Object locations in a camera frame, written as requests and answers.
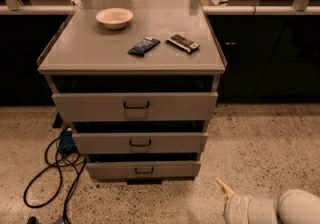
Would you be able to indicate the grey bottom drawer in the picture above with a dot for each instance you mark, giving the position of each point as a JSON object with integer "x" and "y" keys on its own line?
{"x": 136, "y": 170}

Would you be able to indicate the grey drawer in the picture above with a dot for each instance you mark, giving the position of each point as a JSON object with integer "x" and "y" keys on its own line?
{"x": 123, "y": 143}
{"x": 136, "y": 170}
{"x": 100, "y": 107}

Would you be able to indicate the white horizontal rail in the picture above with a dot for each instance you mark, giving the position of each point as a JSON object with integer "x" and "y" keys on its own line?
{"x": 209, "y": 10}

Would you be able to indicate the grey middle drawer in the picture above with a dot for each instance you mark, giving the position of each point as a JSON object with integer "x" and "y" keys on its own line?
{"x": 123, "y": 143}

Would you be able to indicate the blue power box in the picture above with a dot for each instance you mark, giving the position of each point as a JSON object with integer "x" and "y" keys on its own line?
{"x": 66, "y": 143}

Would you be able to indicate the black chocolate bar wrapper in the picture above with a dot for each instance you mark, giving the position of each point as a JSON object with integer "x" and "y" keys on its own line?
{"x": 183, "y": 43}

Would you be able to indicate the white ceramic bowl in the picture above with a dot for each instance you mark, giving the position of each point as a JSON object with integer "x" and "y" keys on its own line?
{"x": 114, "y": 18}

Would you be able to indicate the grey drawer cabinet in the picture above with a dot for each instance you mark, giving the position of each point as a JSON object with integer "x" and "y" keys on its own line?
{"x": 90, "y": 58}

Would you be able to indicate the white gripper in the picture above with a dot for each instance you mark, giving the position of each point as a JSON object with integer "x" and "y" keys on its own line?
{"x": 236, "y": 208}

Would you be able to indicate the blue snack bar wrapper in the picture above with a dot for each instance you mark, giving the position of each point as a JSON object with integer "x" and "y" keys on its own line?
{"x": 144, "y": 46}

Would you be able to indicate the grey top drawer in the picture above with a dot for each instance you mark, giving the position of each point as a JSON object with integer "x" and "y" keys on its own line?
{"x": 100, "y": 107}

